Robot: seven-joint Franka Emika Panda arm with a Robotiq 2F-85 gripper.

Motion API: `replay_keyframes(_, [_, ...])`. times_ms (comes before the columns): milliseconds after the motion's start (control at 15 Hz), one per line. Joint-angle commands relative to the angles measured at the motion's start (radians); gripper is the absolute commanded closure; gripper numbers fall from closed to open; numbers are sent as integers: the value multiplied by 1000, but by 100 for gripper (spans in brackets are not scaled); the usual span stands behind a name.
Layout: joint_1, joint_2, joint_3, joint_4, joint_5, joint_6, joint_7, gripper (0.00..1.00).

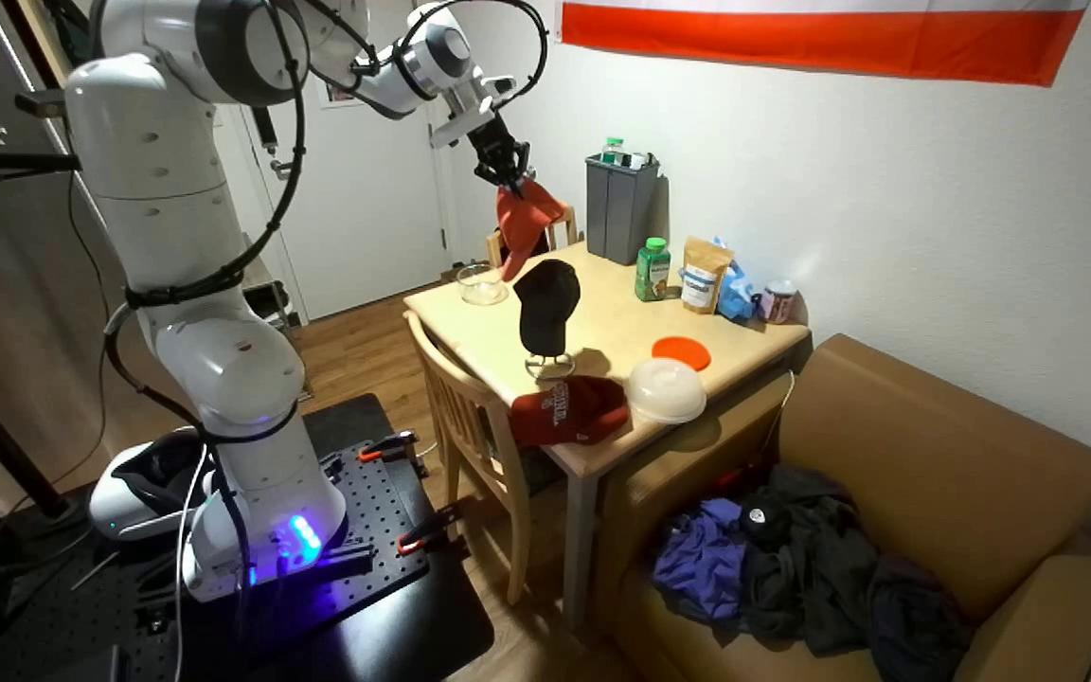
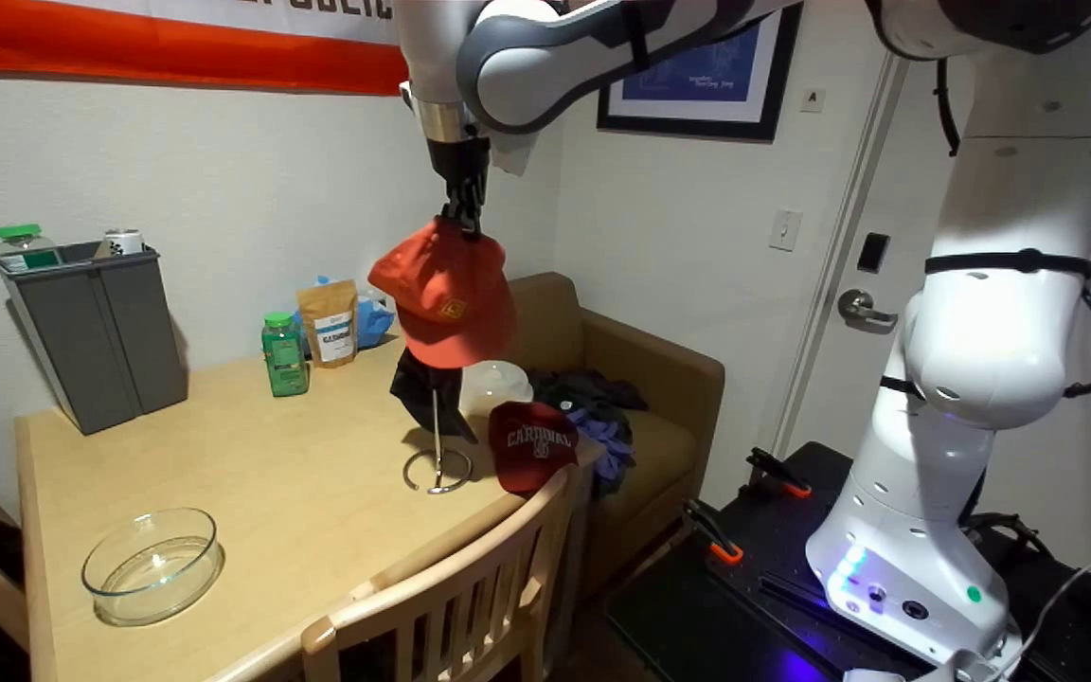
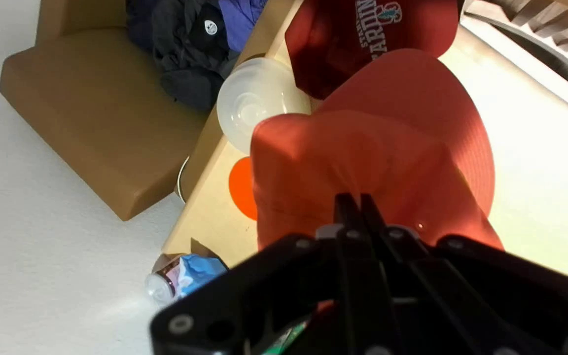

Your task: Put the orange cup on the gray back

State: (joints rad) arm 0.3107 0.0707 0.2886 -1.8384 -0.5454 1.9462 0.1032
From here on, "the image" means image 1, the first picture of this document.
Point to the brown paper bag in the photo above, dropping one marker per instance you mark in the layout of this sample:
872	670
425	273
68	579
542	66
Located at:
708	271

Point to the cardboard box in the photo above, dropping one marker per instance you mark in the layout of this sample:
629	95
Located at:
949	480

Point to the gray refrigerator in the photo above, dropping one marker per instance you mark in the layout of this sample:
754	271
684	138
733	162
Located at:
1	316

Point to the silver cap stand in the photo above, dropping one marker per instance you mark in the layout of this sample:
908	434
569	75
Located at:
546	368

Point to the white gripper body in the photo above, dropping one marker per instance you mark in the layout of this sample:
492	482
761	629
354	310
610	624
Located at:
464	110

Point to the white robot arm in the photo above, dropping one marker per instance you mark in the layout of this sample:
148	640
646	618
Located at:
148	166

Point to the black cap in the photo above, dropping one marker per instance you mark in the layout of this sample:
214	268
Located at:
546	302

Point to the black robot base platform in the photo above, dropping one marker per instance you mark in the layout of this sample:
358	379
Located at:
381	506

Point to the white black rounded device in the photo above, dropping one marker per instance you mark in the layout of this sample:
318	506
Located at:
142	488

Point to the black camera on tripod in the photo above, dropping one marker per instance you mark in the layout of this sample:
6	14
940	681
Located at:
16	162

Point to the dark gray clothing pile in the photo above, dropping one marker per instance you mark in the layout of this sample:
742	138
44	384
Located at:
824	570

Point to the gray bin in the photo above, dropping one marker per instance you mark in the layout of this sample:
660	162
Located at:
622	204

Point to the green plastic bottle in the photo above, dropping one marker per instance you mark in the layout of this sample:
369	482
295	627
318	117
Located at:
652	268

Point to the white door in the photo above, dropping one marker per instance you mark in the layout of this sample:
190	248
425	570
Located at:
358	204

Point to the blue bag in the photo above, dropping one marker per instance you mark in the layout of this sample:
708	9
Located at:
737	294

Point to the orange baseball cap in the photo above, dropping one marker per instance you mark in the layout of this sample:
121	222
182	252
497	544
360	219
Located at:
527	228

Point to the light wooden table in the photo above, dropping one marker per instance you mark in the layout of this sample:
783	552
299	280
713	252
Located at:
484	336

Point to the white bowl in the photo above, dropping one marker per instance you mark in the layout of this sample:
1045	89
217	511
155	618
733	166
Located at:
667	392

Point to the purple garment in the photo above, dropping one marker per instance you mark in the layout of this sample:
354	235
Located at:
703	564

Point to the red white flag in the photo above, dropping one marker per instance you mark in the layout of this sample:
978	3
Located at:
824	38

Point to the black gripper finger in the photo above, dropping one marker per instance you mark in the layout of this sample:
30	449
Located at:
492	157
516	166

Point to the small green white bottle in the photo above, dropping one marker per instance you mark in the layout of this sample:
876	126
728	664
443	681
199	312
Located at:
616	147

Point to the clear glass bowl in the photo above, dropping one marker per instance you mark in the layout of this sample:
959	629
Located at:
484	288

